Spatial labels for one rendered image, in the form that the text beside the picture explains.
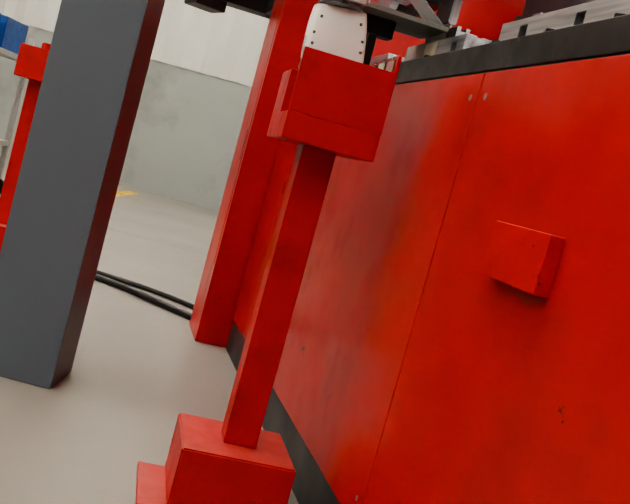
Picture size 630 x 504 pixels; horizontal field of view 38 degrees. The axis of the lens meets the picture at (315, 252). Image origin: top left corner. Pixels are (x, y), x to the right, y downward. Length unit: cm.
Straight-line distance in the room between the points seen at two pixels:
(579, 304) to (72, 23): 140
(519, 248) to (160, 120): 838
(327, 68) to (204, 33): 790
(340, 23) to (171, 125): 785
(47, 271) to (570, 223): 132
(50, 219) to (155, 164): 731
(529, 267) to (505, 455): 21
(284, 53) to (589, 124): 194
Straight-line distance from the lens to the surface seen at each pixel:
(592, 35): 114
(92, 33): 207
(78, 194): 206
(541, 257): 104
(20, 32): 566
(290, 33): 293
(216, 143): 928
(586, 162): 105
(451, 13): 211
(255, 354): 160
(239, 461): 158
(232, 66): 933
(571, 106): 112
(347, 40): 154
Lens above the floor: 61
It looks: 5 degrees down
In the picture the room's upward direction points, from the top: 15 degrees clockwise
